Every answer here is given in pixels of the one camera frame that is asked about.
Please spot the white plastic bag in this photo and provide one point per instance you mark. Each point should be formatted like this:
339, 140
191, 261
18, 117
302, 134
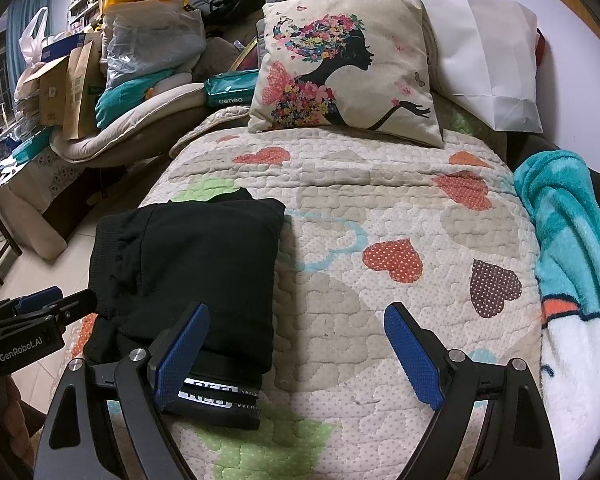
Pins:
32, 45

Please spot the blue box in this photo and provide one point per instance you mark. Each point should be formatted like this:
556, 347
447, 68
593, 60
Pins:
62, 49

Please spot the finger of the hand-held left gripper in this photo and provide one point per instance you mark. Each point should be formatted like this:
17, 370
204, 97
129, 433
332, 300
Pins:
40, 297
75, 302

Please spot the floral silhouette print cushion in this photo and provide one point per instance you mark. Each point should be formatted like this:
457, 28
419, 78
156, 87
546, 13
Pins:
405, 40

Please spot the blue curtain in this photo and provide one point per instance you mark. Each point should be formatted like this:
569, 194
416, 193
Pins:
17, 20

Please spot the teal cloth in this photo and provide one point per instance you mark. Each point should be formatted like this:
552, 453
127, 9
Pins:
120, 100

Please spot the clear plastic bag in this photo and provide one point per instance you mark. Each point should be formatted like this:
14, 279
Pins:
145, 45

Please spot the teal wipes packet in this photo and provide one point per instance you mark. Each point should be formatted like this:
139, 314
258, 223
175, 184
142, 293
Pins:
227, 90

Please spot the teal and white fleece blanket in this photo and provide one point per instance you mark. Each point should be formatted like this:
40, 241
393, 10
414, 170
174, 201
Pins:
560, 210

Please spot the cardboard box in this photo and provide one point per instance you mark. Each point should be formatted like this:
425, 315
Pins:
50, 90

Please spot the brown cardboard boxes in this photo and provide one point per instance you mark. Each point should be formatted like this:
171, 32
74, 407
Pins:
82, 85

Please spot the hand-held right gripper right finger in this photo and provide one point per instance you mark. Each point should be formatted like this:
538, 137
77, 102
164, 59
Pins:
415, 355

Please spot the person's left forearm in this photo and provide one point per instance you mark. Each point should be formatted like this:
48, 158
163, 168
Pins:
20, 420

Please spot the quilted heart-print bedspread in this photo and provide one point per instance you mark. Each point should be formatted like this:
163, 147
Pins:
380, 200

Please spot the beige padded mat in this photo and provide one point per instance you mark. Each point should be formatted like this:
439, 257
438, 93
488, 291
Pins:
130, 130

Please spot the white paper bag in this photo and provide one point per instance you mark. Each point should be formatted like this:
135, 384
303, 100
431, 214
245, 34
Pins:
480, 50

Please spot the black furniture panel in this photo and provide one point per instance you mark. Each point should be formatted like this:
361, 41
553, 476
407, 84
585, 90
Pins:
530, 150

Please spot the red item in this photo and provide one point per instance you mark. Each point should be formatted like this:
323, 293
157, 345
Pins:
541, 42

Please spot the black pants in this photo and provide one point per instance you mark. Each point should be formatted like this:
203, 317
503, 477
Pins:
195, 270

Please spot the white lace cloth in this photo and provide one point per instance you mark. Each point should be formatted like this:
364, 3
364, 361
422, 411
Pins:
45, 180

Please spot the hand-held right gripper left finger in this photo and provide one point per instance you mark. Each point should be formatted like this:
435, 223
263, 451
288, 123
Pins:
180, 360

